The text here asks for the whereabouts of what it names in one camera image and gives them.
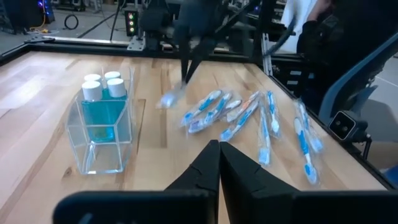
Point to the grey toothbrush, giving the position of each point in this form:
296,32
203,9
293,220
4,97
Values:
169,99

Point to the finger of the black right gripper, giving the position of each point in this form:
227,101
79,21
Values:
185,49
199,51

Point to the person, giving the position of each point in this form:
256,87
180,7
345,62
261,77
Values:
326,46

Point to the blue toothbrush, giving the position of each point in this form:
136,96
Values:
214,110
241,119
309,130
264,137
202,105
303,146
273,115

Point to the blue office chair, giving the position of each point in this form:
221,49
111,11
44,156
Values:
357,77

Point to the purple toothbrush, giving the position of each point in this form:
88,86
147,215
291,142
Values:
233,105

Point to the clear acrylic organizer box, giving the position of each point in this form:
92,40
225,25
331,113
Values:
99,158

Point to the orange toothbrush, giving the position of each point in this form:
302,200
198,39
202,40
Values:
245,105

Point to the black box with lights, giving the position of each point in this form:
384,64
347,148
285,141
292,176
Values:
131,23

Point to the small black stereo camera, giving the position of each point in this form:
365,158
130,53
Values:
342,124

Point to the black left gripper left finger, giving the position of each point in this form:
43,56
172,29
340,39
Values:
202,177

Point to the white aluminium extrusion bar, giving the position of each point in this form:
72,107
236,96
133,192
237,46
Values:
266,56

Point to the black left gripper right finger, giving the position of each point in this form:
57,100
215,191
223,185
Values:
242,186

